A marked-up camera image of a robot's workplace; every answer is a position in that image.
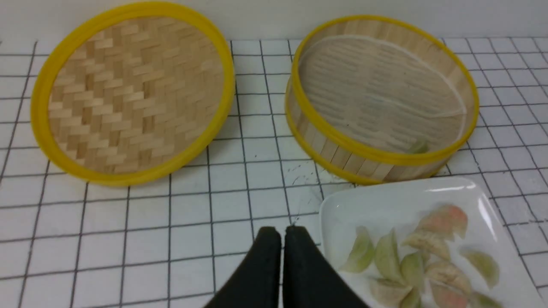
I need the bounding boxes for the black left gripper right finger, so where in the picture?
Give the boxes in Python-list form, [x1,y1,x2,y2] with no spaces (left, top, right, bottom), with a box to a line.
[283,225,368,308]

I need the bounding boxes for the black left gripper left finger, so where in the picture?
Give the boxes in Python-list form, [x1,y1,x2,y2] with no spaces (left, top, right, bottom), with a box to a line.
[205,227,282,308]

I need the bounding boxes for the pink dumpling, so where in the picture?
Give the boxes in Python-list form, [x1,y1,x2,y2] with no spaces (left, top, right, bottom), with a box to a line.
[415,204,468,242]
[430,281,468,308]

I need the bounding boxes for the green dumpling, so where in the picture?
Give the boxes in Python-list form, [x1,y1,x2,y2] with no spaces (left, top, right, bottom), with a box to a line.
[468,292,503,308]
[374,228,406,285]
[406,139,430,154]

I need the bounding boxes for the green dumpling plate far left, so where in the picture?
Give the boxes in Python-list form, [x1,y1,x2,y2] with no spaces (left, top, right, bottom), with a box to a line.
[339,226,375,273]

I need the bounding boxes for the green dumpling plate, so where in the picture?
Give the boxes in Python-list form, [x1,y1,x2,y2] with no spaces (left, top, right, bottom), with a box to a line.
[339,226,375,273]
[400,251,425,293]
[459,248,500,289]
[399,288,423,308]

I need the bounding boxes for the beige dumpling plate lower left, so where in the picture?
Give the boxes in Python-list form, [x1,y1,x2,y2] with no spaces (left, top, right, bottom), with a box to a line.
[368,278,412,308]

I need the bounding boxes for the beige dumpling plate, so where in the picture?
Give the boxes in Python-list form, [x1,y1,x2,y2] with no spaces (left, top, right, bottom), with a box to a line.
[401,230,451,261]
[425,261,472,295]
[368,278,412,308]

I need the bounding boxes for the green dumpling plate middle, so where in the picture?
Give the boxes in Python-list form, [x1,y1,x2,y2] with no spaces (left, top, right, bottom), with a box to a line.
[400,251,425,293]

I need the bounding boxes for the green dumpling plate bottom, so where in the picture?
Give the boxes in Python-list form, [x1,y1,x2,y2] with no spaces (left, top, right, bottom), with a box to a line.
[399,288,423,308]

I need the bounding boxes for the beige dumpling plate centre top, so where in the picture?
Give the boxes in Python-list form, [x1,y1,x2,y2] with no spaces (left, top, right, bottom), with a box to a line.
[401,230,451,261]

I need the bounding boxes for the white square plate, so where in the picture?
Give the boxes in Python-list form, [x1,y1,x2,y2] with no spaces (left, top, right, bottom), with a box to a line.
[319,177,547,308]

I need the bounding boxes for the pink dumpling on plate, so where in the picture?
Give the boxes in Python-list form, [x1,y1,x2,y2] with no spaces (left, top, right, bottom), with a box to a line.
[415,204,468,242]

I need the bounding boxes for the green dumpling plate right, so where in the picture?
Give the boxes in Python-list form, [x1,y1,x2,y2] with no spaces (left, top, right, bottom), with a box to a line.
[459,248,500,289]

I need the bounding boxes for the white checkered tablecloth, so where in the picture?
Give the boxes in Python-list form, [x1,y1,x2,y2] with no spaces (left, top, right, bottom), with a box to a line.
[0,37,547,308]

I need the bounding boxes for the bamboo steamer basket yellow rim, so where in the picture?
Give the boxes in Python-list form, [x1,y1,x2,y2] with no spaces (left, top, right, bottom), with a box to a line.
[285,15,479,185]

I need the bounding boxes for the white steamer liner paper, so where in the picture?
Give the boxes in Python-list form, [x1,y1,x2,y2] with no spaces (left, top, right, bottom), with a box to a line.
[298,35,467,154]

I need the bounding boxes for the woven bamboo steamer lid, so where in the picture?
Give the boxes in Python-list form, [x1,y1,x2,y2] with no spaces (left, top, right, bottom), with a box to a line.
[30,1,235,187]

